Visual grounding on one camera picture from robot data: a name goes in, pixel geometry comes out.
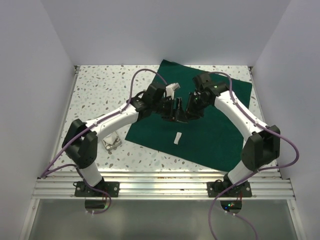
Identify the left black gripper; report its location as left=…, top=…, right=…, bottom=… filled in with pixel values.
left=151, top=96, right=188, bottom=122

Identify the green surgical drape cloth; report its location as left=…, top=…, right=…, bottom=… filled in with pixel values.
left=125, top=60, right=252, bottom=172

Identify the stainless steel instrument tray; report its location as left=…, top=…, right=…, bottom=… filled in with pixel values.
left=102, top=131, right=122, bottom=152

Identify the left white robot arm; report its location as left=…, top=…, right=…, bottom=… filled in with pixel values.
left=62, top=83, right=187, bottom=197

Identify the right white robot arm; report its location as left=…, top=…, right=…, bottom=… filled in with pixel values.
left=185, top=72, right=280, bottom=197

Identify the white torn packet strip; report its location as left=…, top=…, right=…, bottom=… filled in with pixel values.
left=173, top=132, right=182, bottom=145

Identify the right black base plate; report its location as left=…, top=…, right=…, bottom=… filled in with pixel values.
left=206, top=179, right=253, bottom=198

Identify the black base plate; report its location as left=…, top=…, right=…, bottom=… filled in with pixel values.
left=206, top=179, right=253, bottom=198
left=73, top=181, right=120, bottom=198

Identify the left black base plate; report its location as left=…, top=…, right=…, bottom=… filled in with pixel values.
left=73, top=181, right=120, bottom=198

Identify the aluminium frame rail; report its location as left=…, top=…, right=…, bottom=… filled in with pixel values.
left=31, top=170, right=295, bottom=200

